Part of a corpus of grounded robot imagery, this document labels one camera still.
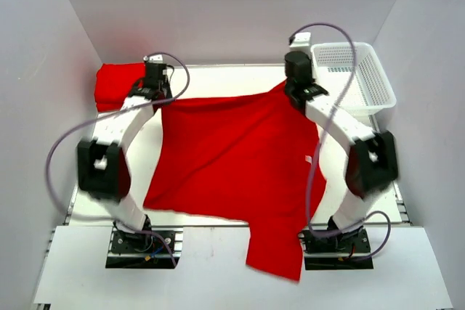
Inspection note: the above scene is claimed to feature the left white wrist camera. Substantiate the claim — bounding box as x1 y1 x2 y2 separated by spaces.
143 54 163 64

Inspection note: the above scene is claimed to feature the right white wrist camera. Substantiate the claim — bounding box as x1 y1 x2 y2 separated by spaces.
289 32 312 52

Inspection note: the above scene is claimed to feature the folded red t shirt stack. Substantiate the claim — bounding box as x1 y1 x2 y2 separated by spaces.
94 62 145 113

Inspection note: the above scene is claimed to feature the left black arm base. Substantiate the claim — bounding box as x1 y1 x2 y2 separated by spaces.
105 228 182 269

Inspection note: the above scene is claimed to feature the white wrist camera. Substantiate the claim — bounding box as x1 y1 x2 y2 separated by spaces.
289 32 312 52
143 54 163 64

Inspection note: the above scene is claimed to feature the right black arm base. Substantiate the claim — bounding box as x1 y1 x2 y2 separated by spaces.
298 227 373 271

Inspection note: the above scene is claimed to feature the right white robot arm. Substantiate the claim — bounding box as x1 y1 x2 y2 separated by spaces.
284 51 399 251

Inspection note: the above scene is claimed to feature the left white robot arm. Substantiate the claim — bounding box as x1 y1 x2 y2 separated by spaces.
76 55 172 251

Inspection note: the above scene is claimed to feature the white plastic basket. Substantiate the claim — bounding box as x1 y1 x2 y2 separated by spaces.
311 42 397 116

